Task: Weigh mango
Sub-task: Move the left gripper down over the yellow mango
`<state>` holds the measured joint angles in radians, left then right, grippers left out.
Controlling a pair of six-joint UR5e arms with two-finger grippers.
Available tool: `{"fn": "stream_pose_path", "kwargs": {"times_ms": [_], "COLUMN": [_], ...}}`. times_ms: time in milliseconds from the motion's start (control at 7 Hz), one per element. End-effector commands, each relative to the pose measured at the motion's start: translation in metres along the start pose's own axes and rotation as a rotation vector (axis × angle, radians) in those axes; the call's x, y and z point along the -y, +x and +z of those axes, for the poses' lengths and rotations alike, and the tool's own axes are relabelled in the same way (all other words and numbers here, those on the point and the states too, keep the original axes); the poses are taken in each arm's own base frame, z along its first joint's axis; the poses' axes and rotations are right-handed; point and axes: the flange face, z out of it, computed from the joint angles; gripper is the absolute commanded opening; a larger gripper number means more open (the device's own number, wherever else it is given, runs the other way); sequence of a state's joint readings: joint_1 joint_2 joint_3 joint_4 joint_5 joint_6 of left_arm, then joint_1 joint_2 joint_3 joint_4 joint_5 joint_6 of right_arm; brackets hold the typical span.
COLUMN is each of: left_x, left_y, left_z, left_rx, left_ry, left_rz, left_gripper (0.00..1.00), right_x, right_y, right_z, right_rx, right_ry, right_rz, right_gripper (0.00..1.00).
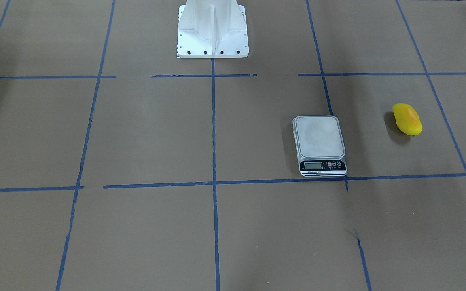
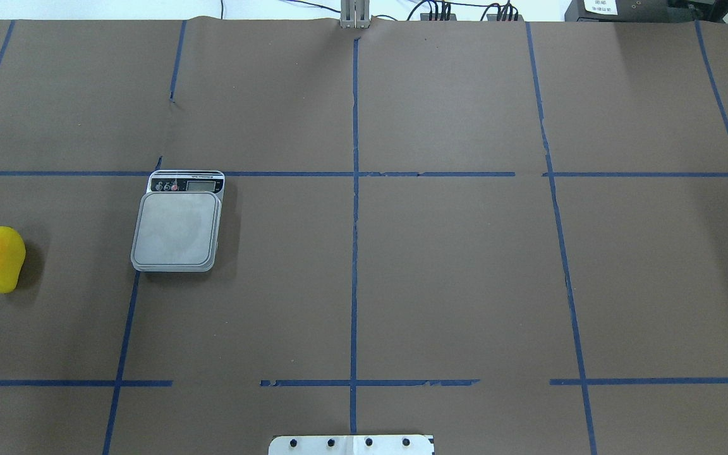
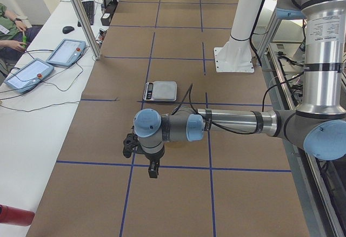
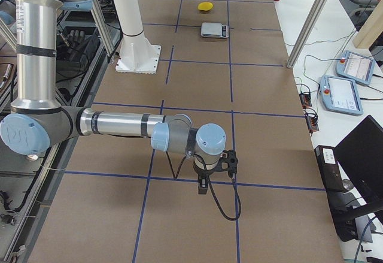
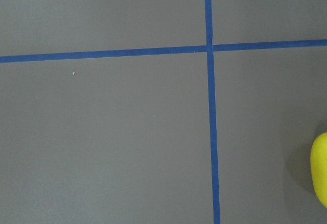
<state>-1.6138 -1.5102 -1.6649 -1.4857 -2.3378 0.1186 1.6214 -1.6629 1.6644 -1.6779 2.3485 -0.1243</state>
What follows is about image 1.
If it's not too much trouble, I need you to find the silver digital kitchen scale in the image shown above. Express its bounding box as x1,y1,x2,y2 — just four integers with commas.
292,115,347,177

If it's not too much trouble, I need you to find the yellow mango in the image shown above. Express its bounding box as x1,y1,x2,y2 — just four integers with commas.
392,103,422,136

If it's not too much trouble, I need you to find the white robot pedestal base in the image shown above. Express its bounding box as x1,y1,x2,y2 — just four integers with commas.
176,0,250,59

